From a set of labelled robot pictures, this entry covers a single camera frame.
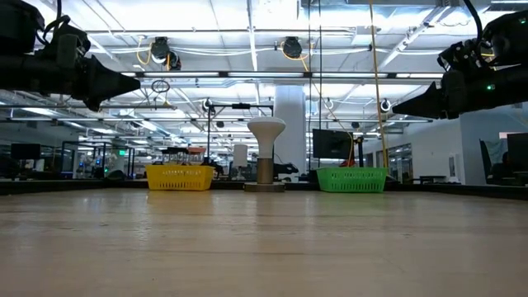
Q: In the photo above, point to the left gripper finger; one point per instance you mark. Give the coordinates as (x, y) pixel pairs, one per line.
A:
(107, 84)

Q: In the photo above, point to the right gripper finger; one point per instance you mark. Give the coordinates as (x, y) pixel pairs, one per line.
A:
(420, 107)

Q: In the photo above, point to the pink hourglass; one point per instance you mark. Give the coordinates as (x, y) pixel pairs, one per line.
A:
(196, 150)

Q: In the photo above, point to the small black ceiling reel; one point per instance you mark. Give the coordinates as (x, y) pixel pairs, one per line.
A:
(207, 104)
(385, 105)

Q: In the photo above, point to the black monitor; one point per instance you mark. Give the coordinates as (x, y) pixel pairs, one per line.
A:
(332, 144)
(517, 146)
(24, 150)

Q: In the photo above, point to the distant robot work cell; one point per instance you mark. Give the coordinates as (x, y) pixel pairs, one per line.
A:
(99, 158)

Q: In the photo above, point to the person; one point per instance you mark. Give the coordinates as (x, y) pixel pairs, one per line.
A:
(499, 169)

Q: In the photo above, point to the green plastic basket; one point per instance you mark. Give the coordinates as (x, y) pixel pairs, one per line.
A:
(352, 179)

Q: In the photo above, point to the yellow plastic basket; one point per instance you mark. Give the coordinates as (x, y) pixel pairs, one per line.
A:
(179, 177)

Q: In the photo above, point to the white building column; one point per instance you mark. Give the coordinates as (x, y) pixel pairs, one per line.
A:
(295, 107)

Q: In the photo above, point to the white mushroom table lamp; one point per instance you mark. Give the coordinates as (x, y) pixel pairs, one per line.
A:
(266, 128)

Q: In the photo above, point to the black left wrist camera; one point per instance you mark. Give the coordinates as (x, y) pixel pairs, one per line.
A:
(68, 39)

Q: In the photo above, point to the black aluminium table frame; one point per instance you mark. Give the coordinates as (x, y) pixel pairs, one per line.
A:
(82, 184)

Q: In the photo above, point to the distant black gantry frame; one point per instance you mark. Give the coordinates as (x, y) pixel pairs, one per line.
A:
(241, 105)

